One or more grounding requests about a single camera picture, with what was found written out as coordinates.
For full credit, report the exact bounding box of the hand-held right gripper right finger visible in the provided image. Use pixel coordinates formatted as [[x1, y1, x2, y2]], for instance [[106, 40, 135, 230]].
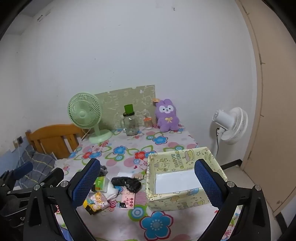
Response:
[[194, 159, 272, 241]]

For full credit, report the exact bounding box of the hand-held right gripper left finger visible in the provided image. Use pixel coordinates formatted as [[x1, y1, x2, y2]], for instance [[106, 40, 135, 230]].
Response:
[[23, 158, 101, 241]]

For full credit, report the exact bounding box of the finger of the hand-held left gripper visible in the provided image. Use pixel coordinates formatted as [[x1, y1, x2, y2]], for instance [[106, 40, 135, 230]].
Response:
[[0, 161, 33, 186], [7, 167, 65, 200]]

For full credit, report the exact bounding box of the green tissue pack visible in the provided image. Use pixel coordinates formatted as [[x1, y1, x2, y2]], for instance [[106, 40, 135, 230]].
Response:
[[94, 176, 111, 193]]

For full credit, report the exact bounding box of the cartoon print packet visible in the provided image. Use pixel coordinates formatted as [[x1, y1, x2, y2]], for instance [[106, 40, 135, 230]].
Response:
[[83, 191, 110, 215]]

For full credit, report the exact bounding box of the white sock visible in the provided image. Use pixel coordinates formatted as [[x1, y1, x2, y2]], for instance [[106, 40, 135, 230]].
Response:
[[105, 185, 119, 200]]

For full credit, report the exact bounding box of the yellow patterned box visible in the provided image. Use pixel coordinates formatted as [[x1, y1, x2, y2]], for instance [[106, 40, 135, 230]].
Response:
[[145, 146, 228, 211]]

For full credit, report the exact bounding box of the black soft pouch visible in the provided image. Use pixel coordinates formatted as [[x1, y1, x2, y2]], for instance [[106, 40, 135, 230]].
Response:
[[111, 176, 141, 193]]

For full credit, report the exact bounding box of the grey plaid pillow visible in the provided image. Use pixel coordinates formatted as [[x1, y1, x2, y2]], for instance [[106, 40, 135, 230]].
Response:
[[14, 145, 57, 188]]

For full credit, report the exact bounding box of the blue bed sheet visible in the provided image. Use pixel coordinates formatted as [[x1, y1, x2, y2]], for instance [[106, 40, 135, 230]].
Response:
[[0, 149, 23, 176]]

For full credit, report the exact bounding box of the wooden bed headboard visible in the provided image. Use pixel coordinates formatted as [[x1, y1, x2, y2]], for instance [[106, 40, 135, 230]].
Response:
[[25, 124, 86, 160]]

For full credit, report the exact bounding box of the pink dotted card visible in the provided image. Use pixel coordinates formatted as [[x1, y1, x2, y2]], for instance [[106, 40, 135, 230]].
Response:
[[120, 189, 136, 209]]

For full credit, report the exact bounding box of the floral tablecloth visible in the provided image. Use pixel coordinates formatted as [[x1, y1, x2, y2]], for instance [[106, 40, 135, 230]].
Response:
[[54, 124, 241, 241]]

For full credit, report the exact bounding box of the white standing fan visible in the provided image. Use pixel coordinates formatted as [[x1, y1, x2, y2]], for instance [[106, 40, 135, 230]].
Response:
[[209, 107, 248, 158]]

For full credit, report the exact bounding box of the green desk fan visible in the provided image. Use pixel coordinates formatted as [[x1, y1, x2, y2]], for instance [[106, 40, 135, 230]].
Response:
[[68, 93, 113, 144]]

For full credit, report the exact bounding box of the glass jar mug green lid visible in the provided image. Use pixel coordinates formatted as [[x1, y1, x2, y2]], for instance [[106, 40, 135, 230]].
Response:
[[120, 104, 139, 136]]

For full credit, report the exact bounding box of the purple plush rabbit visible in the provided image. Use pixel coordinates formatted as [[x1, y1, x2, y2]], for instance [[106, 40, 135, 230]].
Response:
[[153, 98, 180, 132]]

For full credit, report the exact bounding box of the green patterned board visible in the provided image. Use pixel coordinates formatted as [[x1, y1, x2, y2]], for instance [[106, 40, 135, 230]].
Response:
[[94, 85, 156, 131]]

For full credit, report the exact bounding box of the beige door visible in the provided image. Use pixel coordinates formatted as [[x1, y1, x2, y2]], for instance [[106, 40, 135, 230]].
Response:
[[236, 0, 296, 216]]

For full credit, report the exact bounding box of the black fan cable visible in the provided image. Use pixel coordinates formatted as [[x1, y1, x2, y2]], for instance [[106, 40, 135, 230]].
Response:
[[216, 127, 221, 156]]

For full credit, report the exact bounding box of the white fan cable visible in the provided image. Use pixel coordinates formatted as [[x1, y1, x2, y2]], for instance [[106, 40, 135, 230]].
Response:
[[81, 127, 92, 141]]

